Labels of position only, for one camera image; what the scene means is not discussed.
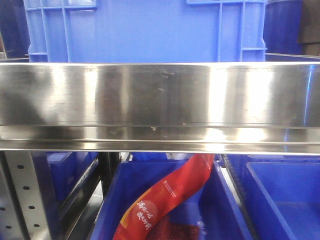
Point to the blue bin with red bag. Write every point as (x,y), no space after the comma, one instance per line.
(210,214)

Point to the blue bin lower left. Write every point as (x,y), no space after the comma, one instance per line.
(66,169)

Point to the blue bin lower right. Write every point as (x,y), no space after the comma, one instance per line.
(281,194)

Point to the red printed bag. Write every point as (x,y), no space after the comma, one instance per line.
(162,197)

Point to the large blue crate on shelf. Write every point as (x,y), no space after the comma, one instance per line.
(146,31)

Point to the perforated grey shelf upright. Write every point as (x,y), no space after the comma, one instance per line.
(22,214)

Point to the stainless steel shelf rail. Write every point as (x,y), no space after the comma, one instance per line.
(220,107)

